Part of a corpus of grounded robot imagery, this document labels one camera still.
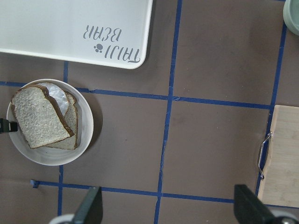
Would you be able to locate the green bowl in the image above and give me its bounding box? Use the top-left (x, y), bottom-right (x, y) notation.
top-left (283, 0), bottom-right (299, 35)

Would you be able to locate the cream round plate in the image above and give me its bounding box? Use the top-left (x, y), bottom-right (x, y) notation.
top-left (9, 79), bottom-right (94, 166)

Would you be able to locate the white bear tray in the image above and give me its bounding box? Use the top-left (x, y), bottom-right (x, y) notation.
top-left (0, 0), bottom-right (153, 69)

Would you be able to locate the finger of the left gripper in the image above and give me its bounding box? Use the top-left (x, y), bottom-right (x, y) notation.
top-left (0, 118), bottom-right (18, 134)

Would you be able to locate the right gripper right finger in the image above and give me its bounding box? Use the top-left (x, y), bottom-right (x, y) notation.
top-left (234, 184), bottom-right (280, 224)

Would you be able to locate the bread slice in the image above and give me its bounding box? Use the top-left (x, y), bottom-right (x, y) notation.
top-left (47, 91), bottom-right (78, 150)
top-left (10, 84), bottom-right (74, 149)

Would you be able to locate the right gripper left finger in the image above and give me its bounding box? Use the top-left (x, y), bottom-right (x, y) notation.
top-left (73, 187), bottom-right (103, 224)

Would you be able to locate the fried egg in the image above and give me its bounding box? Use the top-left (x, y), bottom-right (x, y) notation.
top-left (39, 82), bottom-right (69, 116)

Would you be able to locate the wooden cutting board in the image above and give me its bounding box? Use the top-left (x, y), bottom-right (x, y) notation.
top-left (258, 105), bottom-right (299, 208)

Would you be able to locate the bread slice on plate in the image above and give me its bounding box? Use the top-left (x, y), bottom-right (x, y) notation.
top-left (47, 91), bottom-right (78, 150)

